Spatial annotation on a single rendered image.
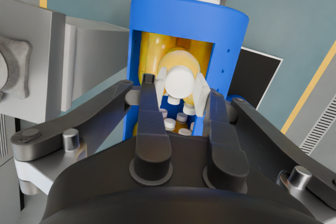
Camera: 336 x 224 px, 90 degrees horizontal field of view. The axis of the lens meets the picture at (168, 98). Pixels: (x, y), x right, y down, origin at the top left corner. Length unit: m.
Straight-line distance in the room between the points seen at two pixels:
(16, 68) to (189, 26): 0.51
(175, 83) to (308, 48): 1.77
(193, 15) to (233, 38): 0.10
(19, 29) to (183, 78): 0.55
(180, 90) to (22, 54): 0.52
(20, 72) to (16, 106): 0.13
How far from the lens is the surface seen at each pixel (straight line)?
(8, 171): 2.66
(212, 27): 0.34
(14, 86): 0.69
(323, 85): 2.12
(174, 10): 0.33
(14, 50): 0.66
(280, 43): 1.80
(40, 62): 0.64
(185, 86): 0.22
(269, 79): 1.65
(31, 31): 0.65
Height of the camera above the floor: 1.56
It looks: 69 degrees down
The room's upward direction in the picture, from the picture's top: 172 degrees counter-clockwise
